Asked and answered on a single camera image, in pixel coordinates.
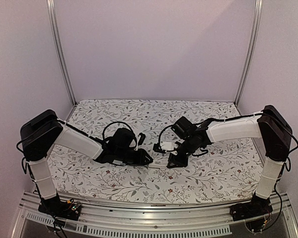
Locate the black camera cable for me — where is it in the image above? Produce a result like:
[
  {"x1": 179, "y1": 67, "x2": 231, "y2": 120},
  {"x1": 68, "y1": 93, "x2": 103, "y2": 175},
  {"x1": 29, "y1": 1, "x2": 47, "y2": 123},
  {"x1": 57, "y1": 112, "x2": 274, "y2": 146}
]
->
[
  {"x1": 158, "y1": 123, "x2": 176, "y2": 146},
  {"x1": 102, "y1": 120, "x2": 135, "y2": 142}
]

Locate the white remote control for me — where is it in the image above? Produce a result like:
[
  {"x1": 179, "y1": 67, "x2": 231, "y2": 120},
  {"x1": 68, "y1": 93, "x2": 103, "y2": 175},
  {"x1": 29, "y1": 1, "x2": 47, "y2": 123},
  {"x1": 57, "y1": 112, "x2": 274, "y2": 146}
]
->
[{"x1": 149, "y1": 160, "x2": 168, "y2": 169}]

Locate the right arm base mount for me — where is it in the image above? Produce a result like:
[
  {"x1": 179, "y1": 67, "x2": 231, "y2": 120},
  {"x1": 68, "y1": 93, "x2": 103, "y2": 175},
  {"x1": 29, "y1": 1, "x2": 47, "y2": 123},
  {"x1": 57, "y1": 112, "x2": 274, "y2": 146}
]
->
[{"x1": 229, "y1": 198, "x2": 273, "y2": 221}]

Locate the right black camera cable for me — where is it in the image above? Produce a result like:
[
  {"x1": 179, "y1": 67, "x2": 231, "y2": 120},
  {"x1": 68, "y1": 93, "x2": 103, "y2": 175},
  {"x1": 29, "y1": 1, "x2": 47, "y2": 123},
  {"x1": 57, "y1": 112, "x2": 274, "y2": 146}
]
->
[{"x1": 158, "y1": 123, "x2": 176, "y2": 146}]

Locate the right aluminium frame post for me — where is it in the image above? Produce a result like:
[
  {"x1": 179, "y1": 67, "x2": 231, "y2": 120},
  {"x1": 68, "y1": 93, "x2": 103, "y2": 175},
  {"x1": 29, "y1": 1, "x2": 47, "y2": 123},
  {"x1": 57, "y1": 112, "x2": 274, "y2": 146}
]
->
[{"x1": 234, "y1": 0, "x2": 263, "y2": 108}]

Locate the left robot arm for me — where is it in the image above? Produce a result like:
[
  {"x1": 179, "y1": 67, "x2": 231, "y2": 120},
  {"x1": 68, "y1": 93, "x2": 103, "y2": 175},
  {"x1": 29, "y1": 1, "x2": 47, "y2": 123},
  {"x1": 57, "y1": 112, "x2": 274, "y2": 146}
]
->
[{"x1": 16, "y1": 110, "x2": 153, "y2": 215}]

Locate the front aluminium rail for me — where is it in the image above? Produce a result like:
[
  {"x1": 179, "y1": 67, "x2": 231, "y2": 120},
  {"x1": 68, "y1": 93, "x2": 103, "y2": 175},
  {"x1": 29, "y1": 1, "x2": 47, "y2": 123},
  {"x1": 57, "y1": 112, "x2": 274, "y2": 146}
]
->
[{"x1": 11, "y1": 192, "x2": 298, "y2": 238}]

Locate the floral patterned table mat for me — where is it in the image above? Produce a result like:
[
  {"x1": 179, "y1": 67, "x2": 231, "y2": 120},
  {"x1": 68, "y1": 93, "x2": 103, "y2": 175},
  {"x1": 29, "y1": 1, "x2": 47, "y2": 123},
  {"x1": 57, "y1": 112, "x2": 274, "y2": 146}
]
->
[{"x1": 48, "y1": 100, "x2": 263, "y2": 204}]

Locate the left black camera cable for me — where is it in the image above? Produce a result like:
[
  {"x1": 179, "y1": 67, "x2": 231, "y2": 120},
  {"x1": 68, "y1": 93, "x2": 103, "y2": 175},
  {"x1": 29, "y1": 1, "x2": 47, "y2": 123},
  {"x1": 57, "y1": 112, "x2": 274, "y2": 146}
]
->
[{"x1": 102, "y1": 120, "x2": 135, "y2": 142}]

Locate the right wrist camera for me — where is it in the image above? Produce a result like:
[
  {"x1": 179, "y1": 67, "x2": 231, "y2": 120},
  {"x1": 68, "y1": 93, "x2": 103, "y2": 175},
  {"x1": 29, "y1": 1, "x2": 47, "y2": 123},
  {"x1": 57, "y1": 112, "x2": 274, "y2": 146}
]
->
[{"x1": 153, "y1": 142, "x2": 178, "y2": 154}]

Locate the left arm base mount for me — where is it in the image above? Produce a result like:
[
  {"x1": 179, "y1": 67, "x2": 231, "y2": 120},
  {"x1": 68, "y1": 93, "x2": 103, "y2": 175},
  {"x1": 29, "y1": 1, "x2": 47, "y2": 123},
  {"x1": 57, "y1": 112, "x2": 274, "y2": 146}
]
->
[{"x1": 38, "y1": 194, "x2": 81, "y2": 221}]

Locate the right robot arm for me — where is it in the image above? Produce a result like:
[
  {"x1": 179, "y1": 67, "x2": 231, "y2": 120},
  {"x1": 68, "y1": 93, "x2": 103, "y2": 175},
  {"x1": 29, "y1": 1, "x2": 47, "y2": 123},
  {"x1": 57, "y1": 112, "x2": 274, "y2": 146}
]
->
[{"x1": 167, "y1": 105, "x2": 298, "y2": 216}]

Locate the aluminium frame post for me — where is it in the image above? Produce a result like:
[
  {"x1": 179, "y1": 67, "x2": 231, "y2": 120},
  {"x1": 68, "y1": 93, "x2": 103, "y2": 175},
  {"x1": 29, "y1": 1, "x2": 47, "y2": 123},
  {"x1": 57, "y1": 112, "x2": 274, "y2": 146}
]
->
[
  {"x1": 46, "y1": 0, "x2": 77, "y2": 107},
  {"x1": 234, "y1": 0, "x2": 263, "y2": 108}
]

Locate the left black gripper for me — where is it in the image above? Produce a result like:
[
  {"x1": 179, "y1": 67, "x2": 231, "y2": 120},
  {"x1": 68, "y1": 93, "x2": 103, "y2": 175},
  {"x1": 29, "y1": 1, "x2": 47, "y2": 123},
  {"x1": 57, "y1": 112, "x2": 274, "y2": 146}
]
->
[{"x1": 115, "y1": 148, "x2": 153, "y2": 167}]

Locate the left aluminium frame post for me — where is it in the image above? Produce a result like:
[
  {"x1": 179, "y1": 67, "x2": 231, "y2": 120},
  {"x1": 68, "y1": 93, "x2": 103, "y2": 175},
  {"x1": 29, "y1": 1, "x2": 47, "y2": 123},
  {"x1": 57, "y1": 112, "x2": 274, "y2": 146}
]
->
[{"x1": 46, "y1": 0, "x2": 77, "y2": 107}]

